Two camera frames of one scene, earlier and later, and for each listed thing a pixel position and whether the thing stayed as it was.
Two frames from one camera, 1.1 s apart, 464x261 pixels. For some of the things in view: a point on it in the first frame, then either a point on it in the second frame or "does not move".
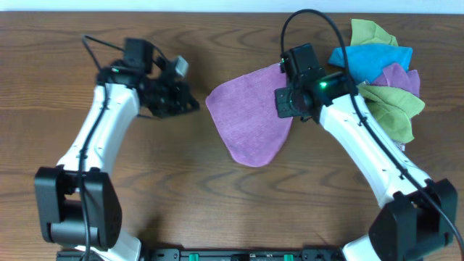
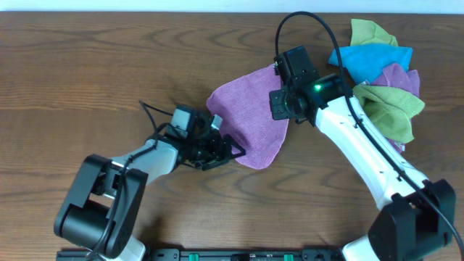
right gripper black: x=282 y=110 does not move
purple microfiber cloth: x=243 y=110 does not move
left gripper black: x=183 y=96 -> x=225 y=151
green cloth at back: x=365 y=32 does not move
